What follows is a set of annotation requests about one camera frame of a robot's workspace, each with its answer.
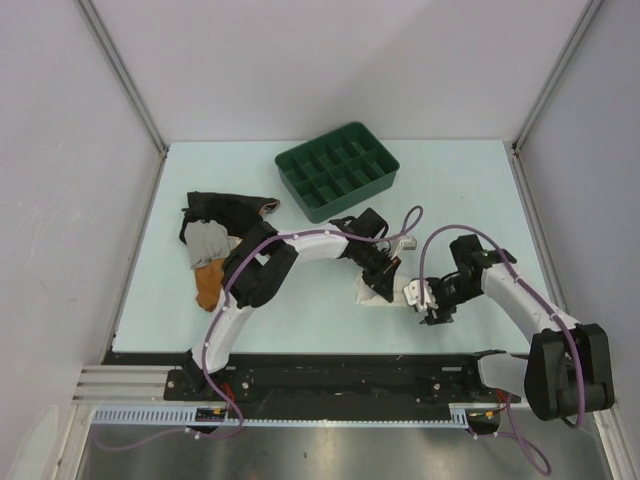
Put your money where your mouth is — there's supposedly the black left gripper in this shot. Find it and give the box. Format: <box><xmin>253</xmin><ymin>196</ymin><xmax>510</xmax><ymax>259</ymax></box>
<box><xmin>353</xmin><ymin>241</ymin><xmax>401</xmax><ymax>303</ymax></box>

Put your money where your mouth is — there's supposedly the white underwear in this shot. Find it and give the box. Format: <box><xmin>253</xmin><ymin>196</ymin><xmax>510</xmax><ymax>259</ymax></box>
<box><xmin>354</xmin><ymin>275</ymin><xmax>411</xmax><ymax>307</ymax></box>

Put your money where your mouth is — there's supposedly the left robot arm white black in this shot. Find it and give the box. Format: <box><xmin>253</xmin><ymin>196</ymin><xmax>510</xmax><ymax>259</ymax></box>
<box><xmin>182</xmin><ymin>208</ymin><xmax>410</xmax><ymax>400</ymax></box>

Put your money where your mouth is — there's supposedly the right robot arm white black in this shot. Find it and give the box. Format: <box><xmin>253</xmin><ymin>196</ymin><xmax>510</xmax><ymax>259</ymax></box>
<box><xmin>404</xmin><ymin>230</ymin><xmax>615</xmax><ymax>426</ymax></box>

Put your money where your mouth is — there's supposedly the black underwear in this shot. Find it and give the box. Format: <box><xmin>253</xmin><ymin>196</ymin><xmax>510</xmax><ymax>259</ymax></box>
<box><xmin>179</xmin><ymin>191</ymin><xmax>280</xmax><ymax>244</ymax></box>

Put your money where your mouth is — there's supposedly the orange brown underwear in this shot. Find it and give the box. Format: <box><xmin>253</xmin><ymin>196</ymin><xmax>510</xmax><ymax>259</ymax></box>
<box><xmin>194</xmin><ymin>259</ymin><xmax>224</xmax><ymax>312</ymax></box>

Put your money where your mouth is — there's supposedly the grey underwear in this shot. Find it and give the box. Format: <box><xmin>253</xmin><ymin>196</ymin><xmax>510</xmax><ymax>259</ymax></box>
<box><xmin>184</xmin><ymin>221</ymin><xmax>237</xmax><ymax>269</ymax></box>

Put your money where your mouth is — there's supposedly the green compartment tray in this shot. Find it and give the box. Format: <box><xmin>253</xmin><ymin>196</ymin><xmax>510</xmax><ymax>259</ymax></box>
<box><xmin>274</xmin><ymin>121</ymin><xmax>400</xmax><ymax>224</ymax></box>

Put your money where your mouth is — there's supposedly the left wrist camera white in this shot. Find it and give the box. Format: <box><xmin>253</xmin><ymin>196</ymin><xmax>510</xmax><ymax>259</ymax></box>
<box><xmin>390</xmin><ymin>235</ymin><xmax>417</xmax><ymax>256</ymax></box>

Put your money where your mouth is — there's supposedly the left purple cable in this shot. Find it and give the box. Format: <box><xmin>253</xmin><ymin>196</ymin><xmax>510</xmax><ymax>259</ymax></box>
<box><xmin>94</xmin><ymin>204</ymin><xmax>425</xmax><ymax>451</ymax></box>

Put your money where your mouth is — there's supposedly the white cable duct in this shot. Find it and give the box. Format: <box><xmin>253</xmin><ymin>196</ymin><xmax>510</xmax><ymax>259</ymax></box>
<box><xmin>91</xmin><ymin>405</ymin><xmax>502</xmax><ymax>429</ymax></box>

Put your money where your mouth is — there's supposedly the front aluminium rail left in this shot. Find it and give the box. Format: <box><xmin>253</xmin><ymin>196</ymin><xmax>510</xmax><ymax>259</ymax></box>
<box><xmin>69</xmin><ymin>364</ymin><xmax>176</xmax><ymax>406</ymax></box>

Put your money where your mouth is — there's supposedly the right aluminium corner post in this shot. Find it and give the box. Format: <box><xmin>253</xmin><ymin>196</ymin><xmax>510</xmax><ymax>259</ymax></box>
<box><xmin>511</xmin><ymin>0</ymin><xmax>606</xmax><ymax>154</ymax></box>

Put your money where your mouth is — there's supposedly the aluminium corner post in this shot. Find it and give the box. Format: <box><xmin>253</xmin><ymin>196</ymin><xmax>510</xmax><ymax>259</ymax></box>
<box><xmin>74</xmin><ymin>0</ymin><xmax>168</xmax><ymax>157</ymax></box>
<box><xmin>511</xmin><ymin>0</ymin><xmax>606</xmax><ymax>154</ymax></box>

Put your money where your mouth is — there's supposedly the left aluminium corner post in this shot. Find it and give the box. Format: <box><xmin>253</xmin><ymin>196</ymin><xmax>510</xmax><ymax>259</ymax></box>
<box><xmin>74</xmin><ymin>0</ymin><xmax>168</xmax><ymax>157</ymax></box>

